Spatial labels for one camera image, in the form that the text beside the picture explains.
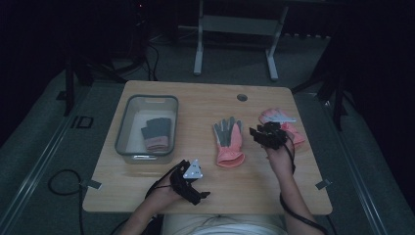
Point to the black rectangular floor frame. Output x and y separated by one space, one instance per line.
82 122

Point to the grey table clip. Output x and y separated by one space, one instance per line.
323 184
91 184

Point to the person's white shirt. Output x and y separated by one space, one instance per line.
225 225

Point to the person's left hand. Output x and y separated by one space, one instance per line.
163 193

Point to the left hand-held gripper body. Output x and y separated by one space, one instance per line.
187 181

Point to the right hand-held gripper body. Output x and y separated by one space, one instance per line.
272 138

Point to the grey pink labelled knit glove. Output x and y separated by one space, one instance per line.
145 134

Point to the white metal stand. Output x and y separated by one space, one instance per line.
239 24

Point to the person's right hand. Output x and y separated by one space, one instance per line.
280 160

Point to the pink ski glove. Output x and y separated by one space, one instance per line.
230 143
277 117

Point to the black tripod stand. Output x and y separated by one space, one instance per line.
329 84
88 71

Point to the clear plastic bin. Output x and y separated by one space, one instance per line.
148 129

